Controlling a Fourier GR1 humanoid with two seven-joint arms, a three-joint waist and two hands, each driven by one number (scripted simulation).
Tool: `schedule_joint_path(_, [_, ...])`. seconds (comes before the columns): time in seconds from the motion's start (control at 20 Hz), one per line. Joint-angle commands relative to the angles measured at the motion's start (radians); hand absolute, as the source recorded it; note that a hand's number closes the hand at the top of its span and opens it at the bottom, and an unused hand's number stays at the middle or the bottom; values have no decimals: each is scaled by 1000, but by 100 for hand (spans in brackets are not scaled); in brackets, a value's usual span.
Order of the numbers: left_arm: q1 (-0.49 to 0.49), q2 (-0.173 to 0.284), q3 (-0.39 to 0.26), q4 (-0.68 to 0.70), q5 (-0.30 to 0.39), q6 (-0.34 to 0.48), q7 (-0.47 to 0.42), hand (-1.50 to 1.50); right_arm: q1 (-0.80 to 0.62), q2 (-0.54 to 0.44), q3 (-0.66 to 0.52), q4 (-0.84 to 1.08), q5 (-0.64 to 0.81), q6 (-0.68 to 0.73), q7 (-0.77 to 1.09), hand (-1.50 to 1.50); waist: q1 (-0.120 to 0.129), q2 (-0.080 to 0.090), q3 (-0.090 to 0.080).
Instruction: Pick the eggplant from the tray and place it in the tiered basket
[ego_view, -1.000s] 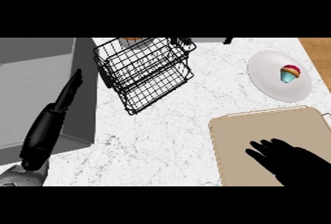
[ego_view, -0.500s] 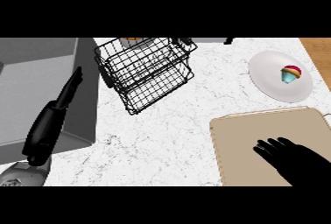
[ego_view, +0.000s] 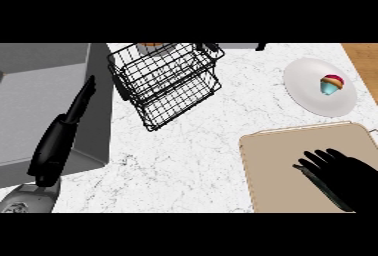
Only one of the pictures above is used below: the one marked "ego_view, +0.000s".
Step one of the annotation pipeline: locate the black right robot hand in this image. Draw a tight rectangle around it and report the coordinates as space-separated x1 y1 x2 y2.
294 147 378 214

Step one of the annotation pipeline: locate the black tiered wire basket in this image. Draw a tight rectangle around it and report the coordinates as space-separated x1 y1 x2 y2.
107 42 228 133

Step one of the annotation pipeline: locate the beige rectangular tray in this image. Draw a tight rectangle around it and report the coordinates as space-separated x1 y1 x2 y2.
238 120 378 214

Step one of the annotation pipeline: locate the grey flat object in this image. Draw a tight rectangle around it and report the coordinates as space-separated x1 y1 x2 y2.
216 42 261 51

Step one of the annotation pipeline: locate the dark long eggplant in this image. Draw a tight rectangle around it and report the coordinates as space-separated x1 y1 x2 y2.
293 163 358 213

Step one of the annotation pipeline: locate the white oval plate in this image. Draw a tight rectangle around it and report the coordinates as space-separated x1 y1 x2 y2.
283 57 359 119

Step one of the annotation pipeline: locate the cupcake with blue wrapper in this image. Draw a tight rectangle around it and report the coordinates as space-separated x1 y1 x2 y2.
320 74 348 97

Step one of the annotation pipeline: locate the white and orange container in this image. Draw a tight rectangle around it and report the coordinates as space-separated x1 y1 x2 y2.
136 42 168 57

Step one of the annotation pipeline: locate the grey sink basin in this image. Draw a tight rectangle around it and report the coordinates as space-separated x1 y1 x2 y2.
0 42 117 190

